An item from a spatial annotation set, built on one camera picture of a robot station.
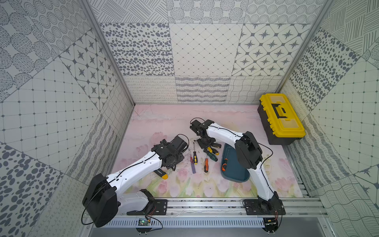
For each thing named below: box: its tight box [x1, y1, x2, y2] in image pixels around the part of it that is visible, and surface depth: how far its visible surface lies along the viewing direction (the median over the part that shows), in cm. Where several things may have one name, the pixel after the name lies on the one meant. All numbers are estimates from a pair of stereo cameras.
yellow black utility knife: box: [153, 168, 169, 180], surface depth 85 cm
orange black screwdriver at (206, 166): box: [203, 152, 209, 173], surface depth 89 cm
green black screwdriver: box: [206, 151, 218, 162], surface depth 92 cm
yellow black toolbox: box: [257, 93, 306, 146], surface depth 92 cm
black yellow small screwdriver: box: [192, 142, 198, 165], surface depth 92 cm
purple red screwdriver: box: [189, 150, 196, 174], surface depth 90 cm
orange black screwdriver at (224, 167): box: [222, 149, 229, 172], surface depth 88 cm
